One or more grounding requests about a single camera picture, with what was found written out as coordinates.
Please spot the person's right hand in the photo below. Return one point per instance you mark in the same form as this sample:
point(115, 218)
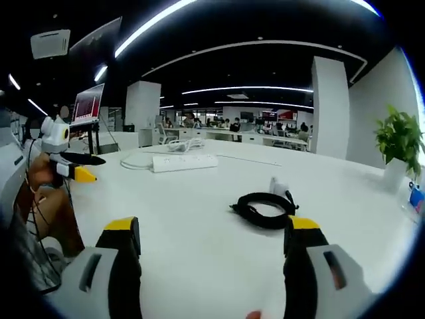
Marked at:
point(254, 315)

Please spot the long ceiling light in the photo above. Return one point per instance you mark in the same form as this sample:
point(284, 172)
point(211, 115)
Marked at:
point(152, 26)

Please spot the blue card stand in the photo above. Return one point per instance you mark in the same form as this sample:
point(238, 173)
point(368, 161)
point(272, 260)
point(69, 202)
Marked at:
point(417, 199)

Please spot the ceiling air conditioner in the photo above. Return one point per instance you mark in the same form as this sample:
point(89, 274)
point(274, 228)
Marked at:
point(50, 44)

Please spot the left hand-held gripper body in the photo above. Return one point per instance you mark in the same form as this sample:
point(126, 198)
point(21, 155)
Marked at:
point(54, 134)

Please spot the white office chair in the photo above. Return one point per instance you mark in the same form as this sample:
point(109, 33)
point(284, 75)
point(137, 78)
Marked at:
point(165, 133)

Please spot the person's grey clothing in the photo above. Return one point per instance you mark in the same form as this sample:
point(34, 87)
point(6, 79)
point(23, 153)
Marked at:
point(23, 256)

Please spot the white plant pot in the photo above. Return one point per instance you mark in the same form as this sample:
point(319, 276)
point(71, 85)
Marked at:
point(396, 174)

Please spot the white desk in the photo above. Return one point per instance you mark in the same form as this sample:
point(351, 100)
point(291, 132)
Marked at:
point(206, 239)

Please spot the white worn device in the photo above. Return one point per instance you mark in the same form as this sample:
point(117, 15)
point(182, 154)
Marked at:
point(11, 169)

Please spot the red screen monitor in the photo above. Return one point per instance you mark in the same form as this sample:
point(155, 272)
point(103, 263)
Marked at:
point(87, 105)

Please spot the white charger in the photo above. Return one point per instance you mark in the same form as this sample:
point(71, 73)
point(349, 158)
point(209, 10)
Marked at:
point(278, 186)

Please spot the person's left hand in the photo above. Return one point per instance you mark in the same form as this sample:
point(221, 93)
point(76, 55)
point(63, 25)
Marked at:
point(40, 171)

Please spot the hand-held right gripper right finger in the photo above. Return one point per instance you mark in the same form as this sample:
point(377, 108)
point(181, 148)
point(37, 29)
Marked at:
point(318, 276)

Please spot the green potted plant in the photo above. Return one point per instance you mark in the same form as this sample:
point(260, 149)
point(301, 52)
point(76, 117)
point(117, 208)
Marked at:
point(400, 136)

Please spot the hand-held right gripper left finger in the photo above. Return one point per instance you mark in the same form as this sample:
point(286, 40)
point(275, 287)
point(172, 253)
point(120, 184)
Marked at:
point(99, 276)

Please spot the white power strip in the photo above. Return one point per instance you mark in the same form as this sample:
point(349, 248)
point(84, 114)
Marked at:
point(184, 163)

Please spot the black monitor stand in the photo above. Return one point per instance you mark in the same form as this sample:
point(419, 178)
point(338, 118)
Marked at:
point(94, 139)

